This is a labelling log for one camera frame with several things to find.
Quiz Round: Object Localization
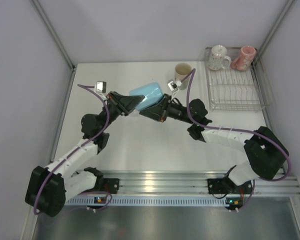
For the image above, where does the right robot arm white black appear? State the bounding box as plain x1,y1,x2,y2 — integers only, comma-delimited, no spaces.
137,94,289,193

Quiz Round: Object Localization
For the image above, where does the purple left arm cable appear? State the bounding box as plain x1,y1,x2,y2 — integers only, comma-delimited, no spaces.
32,84,113,215

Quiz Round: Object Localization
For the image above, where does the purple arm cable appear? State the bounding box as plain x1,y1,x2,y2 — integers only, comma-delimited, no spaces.
181,67,292,210
32,84,113,215

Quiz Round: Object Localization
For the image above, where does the metal wire dish rack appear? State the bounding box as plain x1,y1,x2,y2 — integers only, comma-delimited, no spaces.
205,53,273,112

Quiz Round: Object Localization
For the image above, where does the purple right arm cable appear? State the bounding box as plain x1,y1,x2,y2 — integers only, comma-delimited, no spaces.
181,67,292,210

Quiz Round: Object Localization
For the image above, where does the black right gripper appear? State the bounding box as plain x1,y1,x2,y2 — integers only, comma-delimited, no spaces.
140,94,195,125

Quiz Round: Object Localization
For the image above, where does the pink patterned mug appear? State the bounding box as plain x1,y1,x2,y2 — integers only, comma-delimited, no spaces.
230,45,257,71

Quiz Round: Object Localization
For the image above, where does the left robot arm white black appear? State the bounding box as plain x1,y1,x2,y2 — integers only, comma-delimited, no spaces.
25,91,145,217

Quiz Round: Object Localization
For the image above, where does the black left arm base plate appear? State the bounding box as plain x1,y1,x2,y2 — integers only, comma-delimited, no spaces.
85,167,120,194

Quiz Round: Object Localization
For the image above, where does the light blue white cup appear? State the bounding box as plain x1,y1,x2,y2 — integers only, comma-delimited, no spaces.
129,82,164,112

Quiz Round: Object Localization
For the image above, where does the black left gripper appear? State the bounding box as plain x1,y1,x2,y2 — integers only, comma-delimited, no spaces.
99,91,145,132

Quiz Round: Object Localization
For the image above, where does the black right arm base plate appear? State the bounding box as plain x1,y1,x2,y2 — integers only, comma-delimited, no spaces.
207,177,238,199

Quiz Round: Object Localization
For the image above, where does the beige tall patterned mug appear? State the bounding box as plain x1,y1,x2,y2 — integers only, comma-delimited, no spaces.
174,62,193,90

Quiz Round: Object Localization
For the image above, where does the white mug orange inside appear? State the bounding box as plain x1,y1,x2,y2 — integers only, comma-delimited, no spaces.
207,45,232,71

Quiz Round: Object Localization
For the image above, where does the grey slotted cable duct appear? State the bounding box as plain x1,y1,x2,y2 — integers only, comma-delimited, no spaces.
65,195,230,207

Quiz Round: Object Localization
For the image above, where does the aluminium mounting rail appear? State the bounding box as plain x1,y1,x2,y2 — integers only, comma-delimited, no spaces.
102,170,300,197

